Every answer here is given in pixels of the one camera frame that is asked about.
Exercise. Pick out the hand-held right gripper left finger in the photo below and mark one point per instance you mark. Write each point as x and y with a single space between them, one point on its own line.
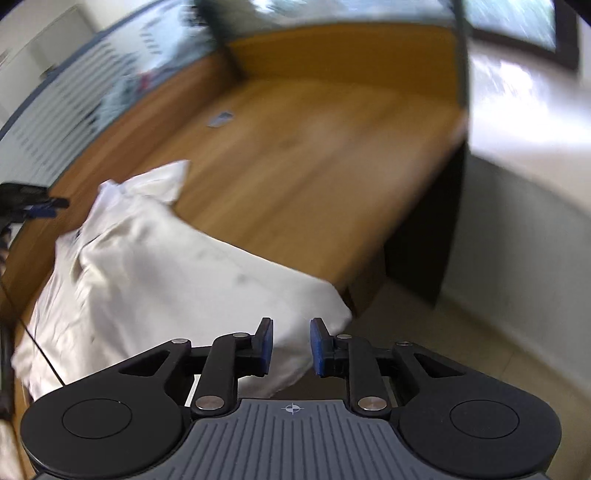
265 346

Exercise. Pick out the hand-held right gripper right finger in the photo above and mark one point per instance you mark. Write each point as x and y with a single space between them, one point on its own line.
316 346

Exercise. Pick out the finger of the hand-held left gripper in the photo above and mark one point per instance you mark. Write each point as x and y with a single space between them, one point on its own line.
27 198

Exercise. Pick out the cream white collared shirt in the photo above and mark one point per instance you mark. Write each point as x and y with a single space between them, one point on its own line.
161 277

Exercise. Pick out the striped frosted glass partition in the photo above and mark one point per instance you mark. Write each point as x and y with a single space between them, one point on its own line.
346 11
69 101

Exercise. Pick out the small grey card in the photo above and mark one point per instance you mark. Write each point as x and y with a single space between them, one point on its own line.
219 119

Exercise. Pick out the dark framed window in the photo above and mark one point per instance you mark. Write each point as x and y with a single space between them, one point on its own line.
508 18

